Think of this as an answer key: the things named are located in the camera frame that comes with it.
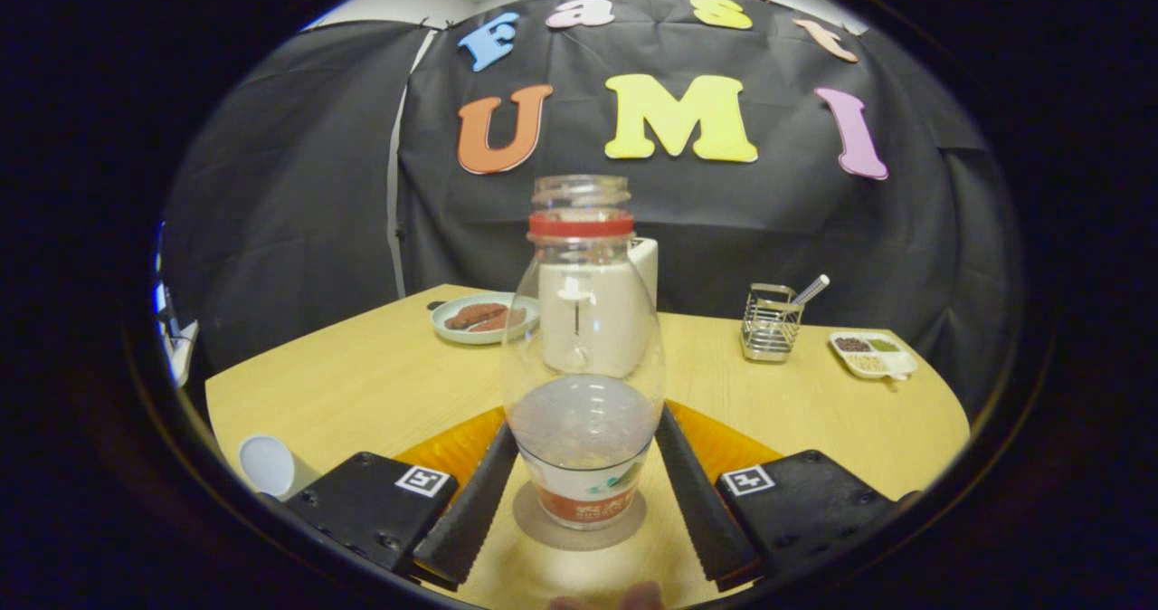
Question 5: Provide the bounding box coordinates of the white toaster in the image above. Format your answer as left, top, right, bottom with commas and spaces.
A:
538, 237, 660, 379

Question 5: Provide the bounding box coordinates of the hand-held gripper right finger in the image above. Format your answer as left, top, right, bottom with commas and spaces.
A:
653, 400, 924, 593

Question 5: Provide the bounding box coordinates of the brown meat slice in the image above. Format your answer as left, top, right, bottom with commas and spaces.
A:
470, 309, 527, 334
443, 301, 509, 330

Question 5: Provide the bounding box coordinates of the clear plastic juice bottle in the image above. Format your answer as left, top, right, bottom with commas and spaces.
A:
500, 175, 668, 531

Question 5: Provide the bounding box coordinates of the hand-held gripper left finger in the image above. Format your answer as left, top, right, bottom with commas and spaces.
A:
285, 406, 520, 591

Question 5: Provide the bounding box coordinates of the white divided condiment tray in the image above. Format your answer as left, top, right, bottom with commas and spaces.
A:
829, 330, 919, 382

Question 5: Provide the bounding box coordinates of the wooden table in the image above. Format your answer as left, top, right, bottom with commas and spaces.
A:
205, 284, 971, 607

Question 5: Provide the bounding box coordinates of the pale green plate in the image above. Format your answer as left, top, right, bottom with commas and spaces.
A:
430, 291, 542, 346

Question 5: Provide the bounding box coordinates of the metal wire rack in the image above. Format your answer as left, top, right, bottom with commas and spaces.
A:
740, 274, 831, 363

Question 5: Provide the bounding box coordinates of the round brown coaster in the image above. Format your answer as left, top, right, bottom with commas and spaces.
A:
512, 479, 649, 552

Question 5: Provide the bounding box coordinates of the pale grey cup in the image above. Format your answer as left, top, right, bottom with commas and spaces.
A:
238, 435, 296, 500

